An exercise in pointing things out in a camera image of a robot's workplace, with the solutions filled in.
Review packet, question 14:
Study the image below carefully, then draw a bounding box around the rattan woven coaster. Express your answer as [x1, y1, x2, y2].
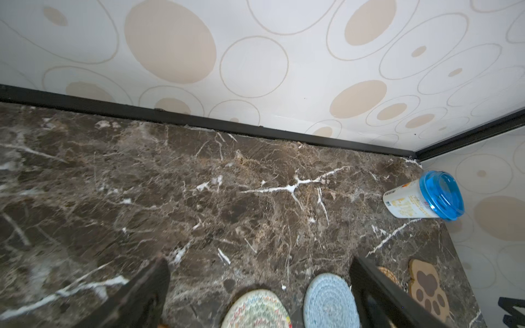
[378, 266, 401, 286]

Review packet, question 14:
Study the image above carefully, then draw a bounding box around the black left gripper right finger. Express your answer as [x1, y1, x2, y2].
[349, 257, 447, 328]

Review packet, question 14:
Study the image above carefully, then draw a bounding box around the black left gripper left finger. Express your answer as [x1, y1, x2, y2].
[75, 257, 170, 327]

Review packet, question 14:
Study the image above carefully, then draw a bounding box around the white cup blue lid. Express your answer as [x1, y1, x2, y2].
[383, 171, 465, 221]

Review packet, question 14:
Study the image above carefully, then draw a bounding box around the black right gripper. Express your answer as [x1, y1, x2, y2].
[498, 297, 525, 328]

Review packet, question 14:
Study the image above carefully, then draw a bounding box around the cork paw coaster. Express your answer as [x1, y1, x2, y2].
[408, 259, 450, 323]

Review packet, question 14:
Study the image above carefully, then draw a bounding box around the blue woven coaster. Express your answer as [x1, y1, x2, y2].
[303, 273, 360, 328]

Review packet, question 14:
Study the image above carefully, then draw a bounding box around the multicolour woven coaster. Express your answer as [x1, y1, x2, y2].
[221, 289, 293, 328]

